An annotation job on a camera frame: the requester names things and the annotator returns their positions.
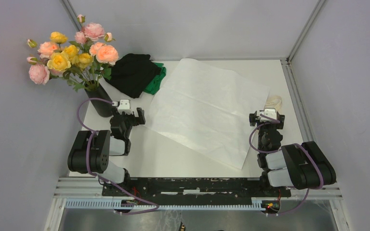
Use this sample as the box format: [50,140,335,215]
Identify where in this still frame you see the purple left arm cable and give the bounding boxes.
[76,97,161,216]

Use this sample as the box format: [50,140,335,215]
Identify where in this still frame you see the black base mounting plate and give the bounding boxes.
[120,177,291,205]

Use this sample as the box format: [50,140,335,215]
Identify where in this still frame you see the black cloth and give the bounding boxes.
[106,53,162,98]

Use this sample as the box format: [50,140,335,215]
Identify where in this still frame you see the white paper bouquet wrap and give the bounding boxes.
[145,58,270,169]

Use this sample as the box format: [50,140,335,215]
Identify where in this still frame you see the peach rose stem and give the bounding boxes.
[89,32,119,79]
[27,39,60,58]

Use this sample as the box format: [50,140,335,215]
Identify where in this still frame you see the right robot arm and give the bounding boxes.
[249,108,337,196]

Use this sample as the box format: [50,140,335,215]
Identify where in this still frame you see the yellow rose stem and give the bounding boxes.
[46,31,94,91]

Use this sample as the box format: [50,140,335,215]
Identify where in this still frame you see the black cylindrical vase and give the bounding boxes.
[84,81,114,118]

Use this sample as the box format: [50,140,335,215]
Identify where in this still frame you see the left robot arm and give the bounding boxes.
[67,107,145,196]

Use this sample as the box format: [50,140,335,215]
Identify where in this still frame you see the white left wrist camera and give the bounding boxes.
[112,99,133,115]

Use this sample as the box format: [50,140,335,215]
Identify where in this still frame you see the green cloth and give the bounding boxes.
[144,63,167,95]

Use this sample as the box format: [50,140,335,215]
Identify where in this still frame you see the pink roses in vase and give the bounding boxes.
[26,56,66,85]

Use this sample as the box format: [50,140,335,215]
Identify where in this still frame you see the pink rose stem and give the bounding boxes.
[75,14,106,45]

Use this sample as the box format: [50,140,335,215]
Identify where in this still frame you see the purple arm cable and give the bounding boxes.
[248,113,325,217]
[76,97,161,216]

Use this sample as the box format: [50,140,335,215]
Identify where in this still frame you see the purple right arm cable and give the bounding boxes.
[248,113,325,217]

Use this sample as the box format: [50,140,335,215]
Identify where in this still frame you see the cream printed ribbon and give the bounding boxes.
[264,95,283,111]

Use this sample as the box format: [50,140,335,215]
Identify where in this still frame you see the white slotted cable duct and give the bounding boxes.
[64,199,267,211]

